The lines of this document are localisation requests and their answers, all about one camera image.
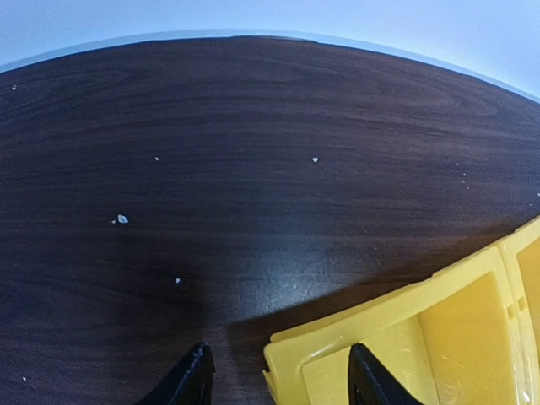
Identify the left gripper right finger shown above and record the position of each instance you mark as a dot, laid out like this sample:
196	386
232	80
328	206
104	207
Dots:
370	382

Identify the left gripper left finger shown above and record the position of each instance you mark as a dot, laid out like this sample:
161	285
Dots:
190	381

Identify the yellow three-compartment bin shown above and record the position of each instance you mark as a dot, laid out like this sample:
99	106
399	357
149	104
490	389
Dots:
469	334

